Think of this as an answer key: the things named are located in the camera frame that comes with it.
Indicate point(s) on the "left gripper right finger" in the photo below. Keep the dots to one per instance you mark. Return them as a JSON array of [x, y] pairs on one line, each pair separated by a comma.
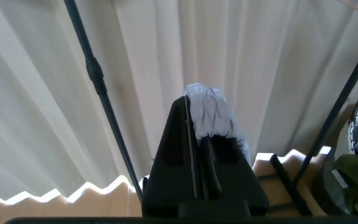
[[238, 186]]

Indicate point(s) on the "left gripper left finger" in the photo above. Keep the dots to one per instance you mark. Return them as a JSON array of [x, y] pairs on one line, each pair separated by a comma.
[[172, 174]]

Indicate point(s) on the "pale grey shorts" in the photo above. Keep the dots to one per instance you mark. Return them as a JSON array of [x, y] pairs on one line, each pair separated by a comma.
[[210, 112]]

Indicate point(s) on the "black clothes rack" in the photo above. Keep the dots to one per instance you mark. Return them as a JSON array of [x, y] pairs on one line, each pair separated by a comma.
[[95, 73]]

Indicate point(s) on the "beige curtain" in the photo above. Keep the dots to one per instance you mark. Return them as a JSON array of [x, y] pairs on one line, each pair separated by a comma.
[[26, 109]]

